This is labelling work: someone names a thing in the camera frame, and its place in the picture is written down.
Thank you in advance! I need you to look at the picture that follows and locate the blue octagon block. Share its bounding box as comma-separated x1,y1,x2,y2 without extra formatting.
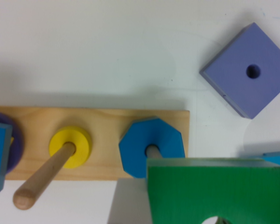
119,118,185,178

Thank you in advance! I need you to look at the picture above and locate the wooden peg base board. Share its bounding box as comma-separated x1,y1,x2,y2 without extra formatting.
0,106,189,181

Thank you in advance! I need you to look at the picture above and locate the purple round disc block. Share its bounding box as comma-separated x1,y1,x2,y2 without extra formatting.
0,113,24,173

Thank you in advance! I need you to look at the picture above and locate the large purple square block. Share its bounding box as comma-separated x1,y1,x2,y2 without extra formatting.
200,22,280,119

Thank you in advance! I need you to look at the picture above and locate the green square block with hole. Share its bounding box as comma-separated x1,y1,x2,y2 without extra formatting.
147,159,280,224

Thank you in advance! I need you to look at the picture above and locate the wooden peg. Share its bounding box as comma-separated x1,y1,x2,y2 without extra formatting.
13,143,76,210
146,145,161,159

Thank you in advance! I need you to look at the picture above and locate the middle wooden peg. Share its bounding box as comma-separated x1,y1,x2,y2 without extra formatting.
13,143,76,210

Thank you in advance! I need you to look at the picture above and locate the front wooden peg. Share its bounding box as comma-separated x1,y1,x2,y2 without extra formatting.
146,145,161,159

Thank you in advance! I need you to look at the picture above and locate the yellow block under blue square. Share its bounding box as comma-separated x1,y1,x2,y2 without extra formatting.
10,137,14,146

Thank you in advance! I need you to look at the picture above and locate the yellow round ring block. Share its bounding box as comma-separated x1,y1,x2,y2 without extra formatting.
49,126,92,169

